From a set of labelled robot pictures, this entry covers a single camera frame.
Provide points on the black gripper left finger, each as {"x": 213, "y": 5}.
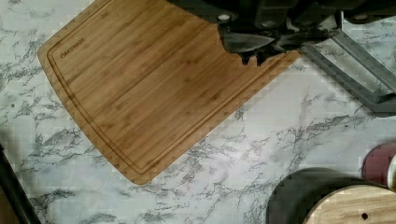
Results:
{"x": 237, "y": 42}

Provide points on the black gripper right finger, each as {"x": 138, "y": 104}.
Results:
{"x": 299, "y": 39}

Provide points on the bamboo cutting board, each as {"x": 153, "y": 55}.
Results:
{"x": 145, "y": 80}

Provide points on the maroon bowl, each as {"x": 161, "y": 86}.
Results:
{"x": 379, "y": 165}

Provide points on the black canister with wooden lid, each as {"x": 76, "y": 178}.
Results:
{"x": 325, "y": 196}

